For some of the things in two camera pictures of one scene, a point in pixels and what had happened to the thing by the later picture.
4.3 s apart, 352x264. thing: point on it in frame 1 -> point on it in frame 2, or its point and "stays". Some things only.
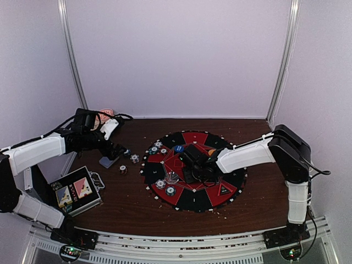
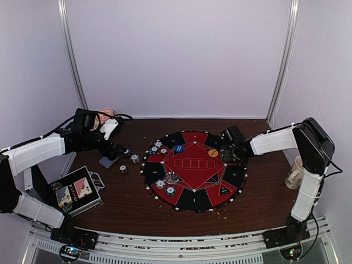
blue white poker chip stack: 135,158 stays
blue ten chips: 160,183 stays
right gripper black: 188,179 -> 226,155
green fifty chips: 170,190 stays
